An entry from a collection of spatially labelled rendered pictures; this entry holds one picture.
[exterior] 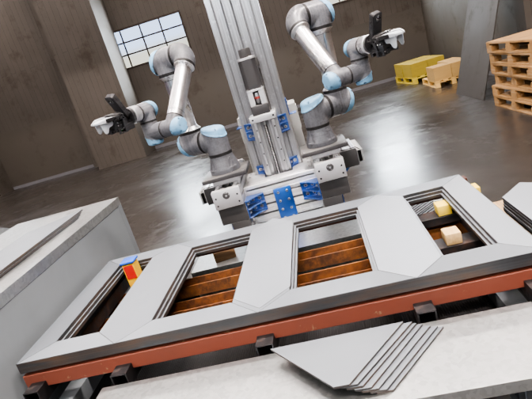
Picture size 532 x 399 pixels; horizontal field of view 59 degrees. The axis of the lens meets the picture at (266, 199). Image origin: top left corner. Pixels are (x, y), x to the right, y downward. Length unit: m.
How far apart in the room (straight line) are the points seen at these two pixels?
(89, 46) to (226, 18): 10.54
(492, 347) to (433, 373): 0.15
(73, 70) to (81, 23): 1.15
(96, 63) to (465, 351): 12.12
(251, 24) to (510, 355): 1.82
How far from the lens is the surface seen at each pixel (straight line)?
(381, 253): 1.51
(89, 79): 12.93
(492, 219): 1.61
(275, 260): 1.65
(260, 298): 1.44
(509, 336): 1.28
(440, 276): 1.36
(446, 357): 1.23
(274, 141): 2.42
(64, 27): 13.11
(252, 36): 2.43
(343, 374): 1.17
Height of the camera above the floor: 1.51
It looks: 16 degrees down
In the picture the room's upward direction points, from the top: 17 degrees counter-clockwise
